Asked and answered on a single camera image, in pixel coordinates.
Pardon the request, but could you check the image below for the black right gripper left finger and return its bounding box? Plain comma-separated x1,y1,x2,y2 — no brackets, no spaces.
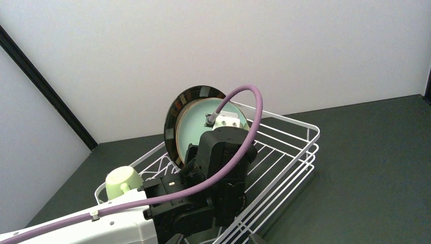
165,234,183,244

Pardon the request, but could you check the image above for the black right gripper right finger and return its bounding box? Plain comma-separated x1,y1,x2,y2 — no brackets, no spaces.
250,234,267,244

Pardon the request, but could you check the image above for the cream mug green handle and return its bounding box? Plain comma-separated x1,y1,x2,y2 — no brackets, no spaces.
105,166,143,200

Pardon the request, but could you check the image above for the dark striped plate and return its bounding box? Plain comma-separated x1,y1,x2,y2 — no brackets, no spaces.
164,85,226,169

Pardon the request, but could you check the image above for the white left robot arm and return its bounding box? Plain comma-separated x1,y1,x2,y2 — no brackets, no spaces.
1,127,257,243

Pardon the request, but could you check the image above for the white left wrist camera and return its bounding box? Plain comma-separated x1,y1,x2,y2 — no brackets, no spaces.
205,111,250,131

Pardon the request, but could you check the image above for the black right frame post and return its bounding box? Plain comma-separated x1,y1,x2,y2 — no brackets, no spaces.
423,71,431,105

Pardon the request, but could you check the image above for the black frame post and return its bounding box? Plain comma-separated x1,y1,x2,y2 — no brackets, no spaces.
423,71,431,105
1,27,98,151

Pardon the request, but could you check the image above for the black left frame post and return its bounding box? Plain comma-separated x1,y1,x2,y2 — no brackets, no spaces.
1,27,98,151

